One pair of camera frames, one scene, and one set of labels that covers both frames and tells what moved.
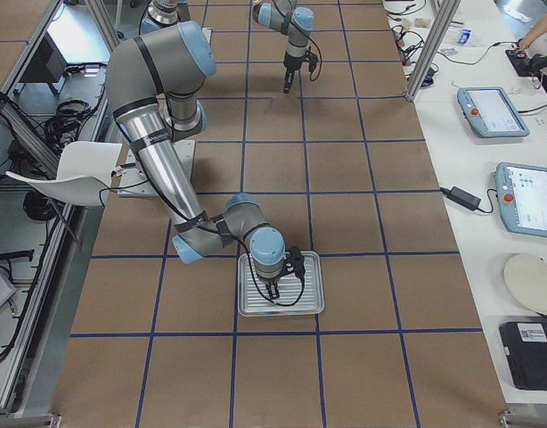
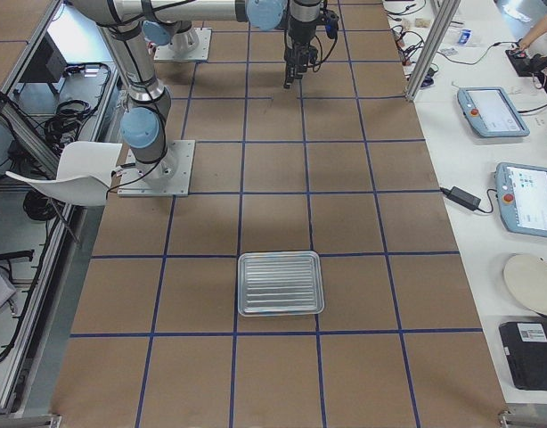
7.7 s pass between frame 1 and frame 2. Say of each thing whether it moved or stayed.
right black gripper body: moved
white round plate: stayed
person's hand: stayed
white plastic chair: stayed
